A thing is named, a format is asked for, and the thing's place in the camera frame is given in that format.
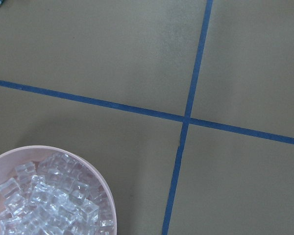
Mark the pile of ice cubes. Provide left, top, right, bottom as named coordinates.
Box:
left=0, top=153, right=115, bottom=235

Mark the pink bowl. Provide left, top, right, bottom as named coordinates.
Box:
left=0, top=145, right=118, bottom=235

